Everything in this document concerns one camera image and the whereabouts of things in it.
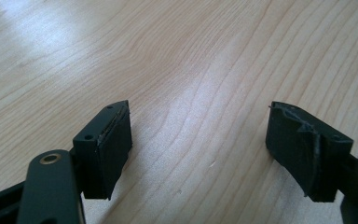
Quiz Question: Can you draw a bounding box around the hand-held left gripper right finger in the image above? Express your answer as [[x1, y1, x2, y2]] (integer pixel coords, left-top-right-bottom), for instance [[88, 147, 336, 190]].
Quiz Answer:
[[265, 101, 354, 203]]

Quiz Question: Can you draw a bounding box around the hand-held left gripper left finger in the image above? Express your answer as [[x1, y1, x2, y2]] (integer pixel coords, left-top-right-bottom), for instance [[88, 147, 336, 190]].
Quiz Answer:
[[71, 100, 133, 201]]

